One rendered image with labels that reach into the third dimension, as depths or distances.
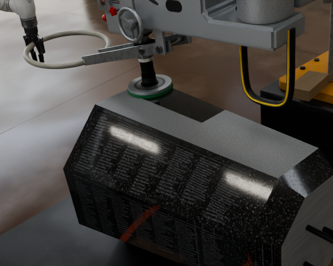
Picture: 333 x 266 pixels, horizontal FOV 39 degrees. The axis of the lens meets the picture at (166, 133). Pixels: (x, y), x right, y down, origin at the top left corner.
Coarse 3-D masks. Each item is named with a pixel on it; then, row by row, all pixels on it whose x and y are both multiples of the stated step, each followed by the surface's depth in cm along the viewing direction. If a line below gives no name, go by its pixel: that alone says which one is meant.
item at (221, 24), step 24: (144, 0) 185; (168, 0) 175; (192, 0) 167; (216, 0) 169; (144, 24) 191; (168, 24) 181; (192, 24) 172; (216, 24) 164; (240, 24) 158; (264, 24) 153; (288, 24) 154; (264, 48) 156
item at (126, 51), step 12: (168, 36) 206; (180, 36) 201; (108, 48) 242; (120, 48) 235; (132, 48) 210; (144, 48) 204; (156, 48) 193; (168, 48) 193; (84, 60) 243; (96, 60) 235; (108, 60) 227
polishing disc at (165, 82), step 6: (138, 78) 230; (156, 78) 227; (162, 78) 226; (168, 78) 225; (132, 84) 224; (138, 84) 223; (156, 84) 220; (162, 84) 219; (168, 84) 218; (132, 90) 218; (138, 90) 217; (144, 90) 216; (150, 90) 215; (156, 90) 214; (162, 90) 215
